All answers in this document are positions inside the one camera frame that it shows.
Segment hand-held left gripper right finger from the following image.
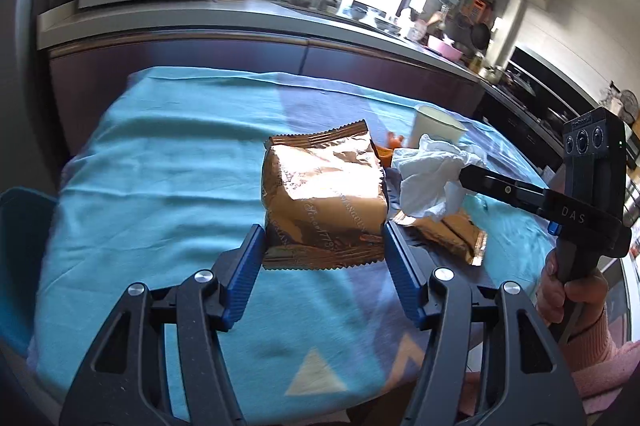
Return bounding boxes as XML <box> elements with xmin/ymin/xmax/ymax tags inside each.
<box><xmin>381</xmin><ymin>222</ymin><xmax>587</xmax><ymax>426</ymax></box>

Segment grey kitchen counter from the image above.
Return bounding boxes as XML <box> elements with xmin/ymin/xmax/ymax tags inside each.
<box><xmin>37</xmin><ymin>0</ymin><xmax>488</xmax><ymax>83</ymax></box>

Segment large gold foil snack bag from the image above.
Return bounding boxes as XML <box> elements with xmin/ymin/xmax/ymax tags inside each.
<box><xmin>260</xmin><ymin>119</ymin><xmax>390</xmax><ymax>271</ymax></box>

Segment teal and grey tablecloth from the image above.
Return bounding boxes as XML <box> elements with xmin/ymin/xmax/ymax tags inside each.
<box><xmin>27</xmin><ymin>66</ymin><xmax>551</xmax><ymax>422</ymax></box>

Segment black frying pan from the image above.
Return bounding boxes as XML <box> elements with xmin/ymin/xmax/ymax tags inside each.
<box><xmin>470</xmin><ymin>22</ymin><xmax>493</xmax><ymax>50</ymax></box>

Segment white cup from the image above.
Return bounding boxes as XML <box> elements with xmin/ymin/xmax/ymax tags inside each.
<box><xmin>409</xmin><ymin>105</ymin><xmax>468</xmax><ymax>152</ymax></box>

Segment dark purple base cabinet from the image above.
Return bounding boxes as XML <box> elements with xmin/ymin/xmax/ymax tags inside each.
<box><xmin>47</xmin><ymin>31</ymin><xmax>487</xmax><ymax>157</ymax></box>

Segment person's right hand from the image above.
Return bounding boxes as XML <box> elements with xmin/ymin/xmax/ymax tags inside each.
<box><xmin>535</xmin><ymin>250</ymin><xmax>609</xmax><ymax>338</ymax></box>

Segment orange peel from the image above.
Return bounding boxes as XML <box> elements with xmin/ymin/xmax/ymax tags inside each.
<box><xmin>375</xmin><ymin>131</ymin><xmax>407</xmax><ymax>168</ymax></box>

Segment orange basket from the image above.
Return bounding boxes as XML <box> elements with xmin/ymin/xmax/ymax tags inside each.
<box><xmin>462</xmin><ymin>0</ymin><xmax>487</xmax><ymax>23</ymax></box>

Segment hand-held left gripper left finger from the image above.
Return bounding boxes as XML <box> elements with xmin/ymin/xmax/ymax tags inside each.
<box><xmin>59</xmin><ymin>223</ymin><xmax>266</xmax><ymax>426</ymax></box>

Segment person's right forearm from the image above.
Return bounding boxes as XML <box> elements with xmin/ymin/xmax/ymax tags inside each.
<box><xmin>562</xmin><ymin>306</ymin><xmax>640</xmax><ymax>426</ymax></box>

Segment blue bin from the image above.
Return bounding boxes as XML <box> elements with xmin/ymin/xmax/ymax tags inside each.
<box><xmin>0</xmin><ymin>187</ymin><xmax>57</xmax><ymax>357</ymax></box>

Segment small gold foil wrapper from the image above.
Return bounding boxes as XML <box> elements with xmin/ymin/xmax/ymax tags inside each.
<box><xmin>392</xmin><ymin>209</ymin><xmax>488</xmax><ymax>267</ymax></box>

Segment pink bowl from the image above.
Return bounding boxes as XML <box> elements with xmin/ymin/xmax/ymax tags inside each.
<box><xmin>427</xmin><ymin>35</ymin><xmax>463</xmax><ymax>57</ymax></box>

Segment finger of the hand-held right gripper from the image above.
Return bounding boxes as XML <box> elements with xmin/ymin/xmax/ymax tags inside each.
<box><xmin>458</xmin><ymin>165</ymin><xmax>562</xmax><ymax>221</ymax></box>

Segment white tissue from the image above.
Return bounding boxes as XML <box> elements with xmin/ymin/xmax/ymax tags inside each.
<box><xmin>391</xmin><ymin>133</ymin><xmax>487</xmax><ymax>221</ymax></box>

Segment black kitchen appliance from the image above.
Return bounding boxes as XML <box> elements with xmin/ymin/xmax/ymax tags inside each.
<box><xmin>504</xmin><ymin>46</ymin><xmax>587</xmax><ymax>127</ymax></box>

